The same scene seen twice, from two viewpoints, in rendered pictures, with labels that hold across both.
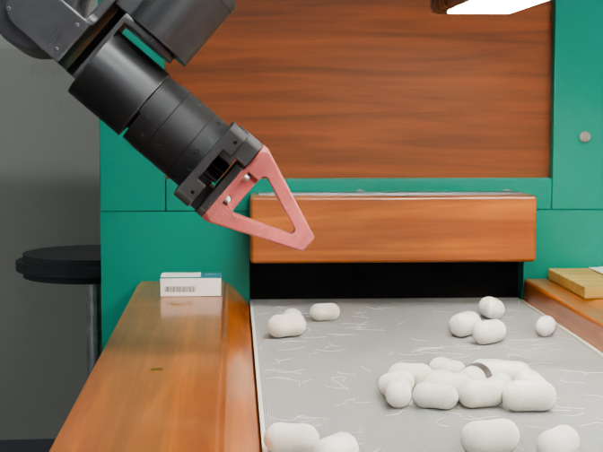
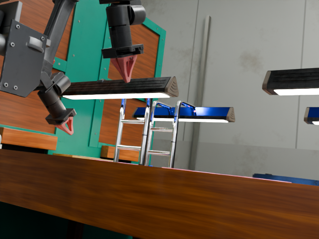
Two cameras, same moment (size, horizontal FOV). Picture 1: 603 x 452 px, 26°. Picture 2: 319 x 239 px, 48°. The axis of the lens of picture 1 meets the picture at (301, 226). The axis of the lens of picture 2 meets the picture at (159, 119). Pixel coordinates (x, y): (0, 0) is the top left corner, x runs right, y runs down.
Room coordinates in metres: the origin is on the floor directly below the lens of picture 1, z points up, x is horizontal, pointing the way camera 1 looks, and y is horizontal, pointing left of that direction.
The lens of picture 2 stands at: (-0.14, 0.86, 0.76)
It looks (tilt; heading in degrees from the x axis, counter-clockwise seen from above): 8 degrees up; 308
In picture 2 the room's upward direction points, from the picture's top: 7 degrees clockwise
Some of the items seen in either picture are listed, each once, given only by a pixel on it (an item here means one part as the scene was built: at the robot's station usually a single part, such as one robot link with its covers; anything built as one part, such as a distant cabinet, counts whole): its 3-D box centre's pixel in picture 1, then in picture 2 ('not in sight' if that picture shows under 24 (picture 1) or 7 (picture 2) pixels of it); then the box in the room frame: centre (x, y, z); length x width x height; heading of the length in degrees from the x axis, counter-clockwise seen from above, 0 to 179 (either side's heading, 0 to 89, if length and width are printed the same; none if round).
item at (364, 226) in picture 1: (390, 226); (27, 139); (1.38, -0.10, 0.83); 0.30 x 0.06 x 0.07; 93
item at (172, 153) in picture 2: not in sight; (169, 143); (0.97, -0.66, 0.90); 0.20 x 0.19 x 0.45; 3
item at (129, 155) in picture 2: not in sight; (120, 153); (1.42, -0.77, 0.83); 0.30 x 0.06 x 0.07; 93
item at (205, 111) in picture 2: not in sight; (180, 113); (0.98, -0.74, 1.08); 0.62 x 0.08 x 0.07; 3
